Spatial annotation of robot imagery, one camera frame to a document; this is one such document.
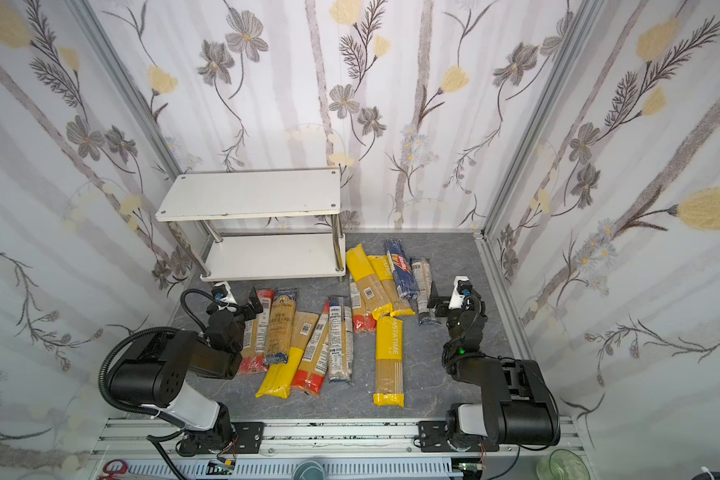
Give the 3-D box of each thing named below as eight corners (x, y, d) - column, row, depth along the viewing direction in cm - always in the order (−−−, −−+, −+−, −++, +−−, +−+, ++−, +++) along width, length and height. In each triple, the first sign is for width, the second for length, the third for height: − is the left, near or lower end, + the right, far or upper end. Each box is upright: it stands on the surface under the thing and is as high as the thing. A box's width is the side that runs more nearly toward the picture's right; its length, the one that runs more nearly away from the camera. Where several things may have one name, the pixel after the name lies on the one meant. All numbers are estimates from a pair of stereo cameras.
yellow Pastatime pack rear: (394, 320, 96) (394, 315, 93) (368, 262, 111) (368, 256, 109) (412, 314, 97) (413, 309, 95) (384, 257, 113) (384, 252, 110)
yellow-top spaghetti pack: (373, 321, 96) (373, 314, 93) (345, 256, 114) (344, 248, 110) (391, 314, 98) (392, 307, 94) (360, 252, 115) (360, 244, 111)
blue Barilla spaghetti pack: (400, 301, 101) (401, 294, 98) (385, 246, 117) (386, 239, 114) (421, 298, 102) (423, 291, 99) (403, 244, 118) (405, 237, 115)
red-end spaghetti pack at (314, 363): (292, 388, 84) (290, 385, 81) (324, 307, 101) (323, 301, 98) (319, 396, 83) (318, 392, 80) (347, 312, 99) (346, 307, 97)
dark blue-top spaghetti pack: (261, 366, 87) (256, 361, 83) (277, 295, 102) (274, 288, 99) (287, 366, 87) (284, 361, 84) (299, 295, 102) (297, 288, 99)
